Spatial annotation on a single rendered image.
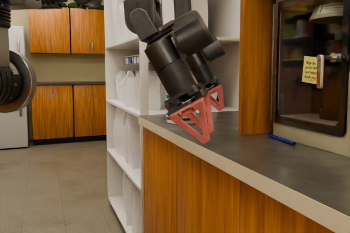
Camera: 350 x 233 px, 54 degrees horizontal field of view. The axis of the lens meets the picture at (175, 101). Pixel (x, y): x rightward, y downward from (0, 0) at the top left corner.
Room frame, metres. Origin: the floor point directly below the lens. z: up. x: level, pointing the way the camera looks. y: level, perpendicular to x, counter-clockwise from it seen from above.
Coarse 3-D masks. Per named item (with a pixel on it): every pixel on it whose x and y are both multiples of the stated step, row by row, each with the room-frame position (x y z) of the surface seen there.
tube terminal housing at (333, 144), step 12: (348, 84) 0.90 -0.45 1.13; (348, 96) 0.89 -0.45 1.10; (348, 108) 0.89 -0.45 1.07; (348, 120) 0.89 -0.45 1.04; (276, 132) 1.17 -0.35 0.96; (288, 132) 1.11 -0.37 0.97; (300, 132) 1.06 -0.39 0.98; (312, 132) 1.01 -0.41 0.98; (348, 132) 0.89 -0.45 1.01; (312, 144) 1.01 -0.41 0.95; (324, 144) 0.96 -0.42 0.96; (336, 144) 0.92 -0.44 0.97; (348, 144) 0.89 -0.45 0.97; (348, 156) 0.89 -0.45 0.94
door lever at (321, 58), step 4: (320, 56) 0.91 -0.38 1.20; (324, 56) 0.91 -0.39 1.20; (328, 56) 0.92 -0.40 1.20; (332, 56) 0.92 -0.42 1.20; (336, 56) 0.92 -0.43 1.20; (320, 60) 0.91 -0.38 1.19; (324, 60) 0.91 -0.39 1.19; (332, 60) 0.93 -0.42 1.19; (320, 64) 0.91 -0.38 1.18; (324, 64) 0.91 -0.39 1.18; (320, 68) 0.91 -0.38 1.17; (320, 72) 0.91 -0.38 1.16; (320, 76) 0.91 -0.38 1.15; (320, 80) 0.91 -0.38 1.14; (316, 84) 0.92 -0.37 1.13; (320, 84) 0.91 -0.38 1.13; (320, 88) 0.91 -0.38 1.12
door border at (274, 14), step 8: (272, 16) 1.17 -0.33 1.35; (272, 32) 1.17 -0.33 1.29; (272, 48) 1.17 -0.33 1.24; (272, 64) 1.17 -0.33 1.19; (272, 80) 1.17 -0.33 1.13; (272, 88) 1.17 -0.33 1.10; (272, 96) 1.17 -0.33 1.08; (272, 104) 1.17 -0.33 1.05; (272, 112) 1.17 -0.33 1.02; (272, 120) 1.17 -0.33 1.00
